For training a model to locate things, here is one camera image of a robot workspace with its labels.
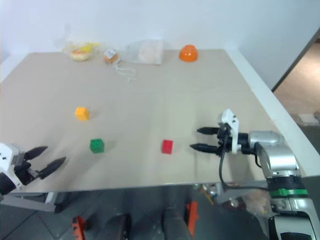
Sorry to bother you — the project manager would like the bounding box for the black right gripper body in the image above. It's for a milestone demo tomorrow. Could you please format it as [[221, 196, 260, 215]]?
[[215, 123, 232, 157]]

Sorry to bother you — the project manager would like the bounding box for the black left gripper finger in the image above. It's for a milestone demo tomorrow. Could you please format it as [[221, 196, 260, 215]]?
[[24, 145, 49, 161], [38, 156, 68, 181]]

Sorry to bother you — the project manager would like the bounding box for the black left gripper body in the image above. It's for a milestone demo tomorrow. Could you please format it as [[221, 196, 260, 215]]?
[[12, 149, 42, 186]]

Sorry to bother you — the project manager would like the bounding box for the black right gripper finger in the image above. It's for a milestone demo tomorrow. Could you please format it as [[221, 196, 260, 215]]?
[[189, 142, 219, 154], [196, 126, 221, 136]]

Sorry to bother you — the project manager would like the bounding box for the red cube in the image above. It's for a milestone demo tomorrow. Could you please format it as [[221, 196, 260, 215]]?
[[161, 139, 174, 155]]

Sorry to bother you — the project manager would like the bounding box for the green cube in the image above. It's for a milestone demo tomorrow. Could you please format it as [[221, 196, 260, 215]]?
[[89, 138, 106, 154]]

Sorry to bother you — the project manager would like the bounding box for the yellow cube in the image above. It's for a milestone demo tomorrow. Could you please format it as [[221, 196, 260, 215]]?
[[74, 106, 91, 122]]

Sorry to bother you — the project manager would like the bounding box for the orange clamp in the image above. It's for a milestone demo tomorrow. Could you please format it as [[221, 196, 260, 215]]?
[[185, 200, 199, 237], [71, 215, 89, 240]]

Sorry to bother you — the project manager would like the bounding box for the orange plastic dome bowl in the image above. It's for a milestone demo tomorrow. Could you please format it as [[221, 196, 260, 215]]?
[[178, 44, 200, 63]]

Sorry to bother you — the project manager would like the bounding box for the white box on floor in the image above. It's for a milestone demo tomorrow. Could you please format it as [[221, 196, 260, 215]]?
[[298, 113, 317, 124]]

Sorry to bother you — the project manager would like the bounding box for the clear plastic bag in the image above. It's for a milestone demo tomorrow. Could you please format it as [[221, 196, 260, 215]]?
[[113, 39, 165, 83]]

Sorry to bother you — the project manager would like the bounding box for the clear bag with yellow food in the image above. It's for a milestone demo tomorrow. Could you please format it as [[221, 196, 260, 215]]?
[[61, 39, 103, 62]]

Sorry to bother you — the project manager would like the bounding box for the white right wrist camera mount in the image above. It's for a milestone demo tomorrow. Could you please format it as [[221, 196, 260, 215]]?
[[217, 108, 241, 155]]

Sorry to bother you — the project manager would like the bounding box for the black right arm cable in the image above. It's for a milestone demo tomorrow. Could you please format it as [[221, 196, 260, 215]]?
[[218, 136, 272, 193]]

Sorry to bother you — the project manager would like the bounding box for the grey metal table frame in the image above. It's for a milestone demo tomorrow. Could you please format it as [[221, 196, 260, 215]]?
[[0, 191, 64, 214]]

